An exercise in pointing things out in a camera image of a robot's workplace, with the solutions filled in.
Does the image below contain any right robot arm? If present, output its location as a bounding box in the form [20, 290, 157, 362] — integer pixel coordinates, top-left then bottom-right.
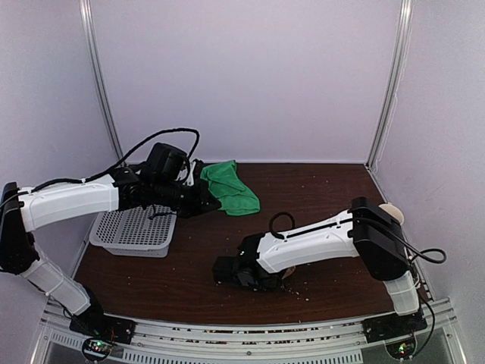
[229, 197, 420, 335]

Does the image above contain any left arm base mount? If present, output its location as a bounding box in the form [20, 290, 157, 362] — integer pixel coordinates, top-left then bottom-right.
[69, 287, 136, 363]

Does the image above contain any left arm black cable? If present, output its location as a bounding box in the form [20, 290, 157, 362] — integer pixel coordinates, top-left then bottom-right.
[0, 127, 201, 209]

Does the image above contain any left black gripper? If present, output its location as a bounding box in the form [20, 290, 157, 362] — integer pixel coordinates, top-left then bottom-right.
[152, 177, 221, 218]

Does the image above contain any orange bunny pattern towel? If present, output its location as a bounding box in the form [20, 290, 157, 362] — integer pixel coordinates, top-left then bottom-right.
[283, 266, 296, 280]

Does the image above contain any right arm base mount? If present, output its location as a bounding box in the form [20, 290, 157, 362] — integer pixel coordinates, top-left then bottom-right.
[362, 309, 427, 362]

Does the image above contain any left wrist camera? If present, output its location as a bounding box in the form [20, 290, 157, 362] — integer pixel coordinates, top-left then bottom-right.
[140, 143, 204, 186]

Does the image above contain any aluminium frame post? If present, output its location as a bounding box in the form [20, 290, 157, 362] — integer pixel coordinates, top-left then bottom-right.
[366, 0, 414, 171]
[79, 0, 123, 159]

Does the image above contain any right aluminium frame post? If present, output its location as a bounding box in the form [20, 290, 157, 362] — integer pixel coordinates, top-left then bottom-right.
[366, 0, 414, 171]

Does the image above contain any white coral pattern mug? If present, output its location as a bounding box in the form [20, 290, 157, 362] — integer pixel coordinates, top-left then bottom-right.
[379, 203, 405, 225]

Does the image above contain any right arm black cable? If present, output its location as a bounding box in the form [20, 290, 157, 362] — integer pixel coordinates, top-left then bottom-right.
[268, 212, 448, 266]

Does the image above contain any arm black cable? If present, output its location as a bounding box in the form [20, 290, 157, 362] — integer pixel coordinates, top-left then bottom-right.
[0, 127, 201, 209]
[268, 212, 448, 266]

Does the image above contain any white perforated plastic basket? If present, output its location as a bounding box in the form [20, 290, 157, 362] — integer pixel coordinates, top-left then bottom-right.
[89, 206, 177, 258]

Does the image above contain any green microfiber towel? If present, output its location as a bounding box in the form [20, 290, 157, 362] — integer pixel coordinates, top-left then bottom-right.
[201, 160, 261, 217]

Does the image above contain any left aluminium frame post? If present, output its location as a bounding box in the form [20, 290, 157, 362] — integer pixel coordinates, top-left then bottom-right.
[79, 0, 123, 159]

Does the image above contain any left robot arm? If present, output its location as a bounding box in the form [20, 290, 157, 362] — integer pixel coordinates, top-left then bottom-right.
[1, 168, 221, 337]

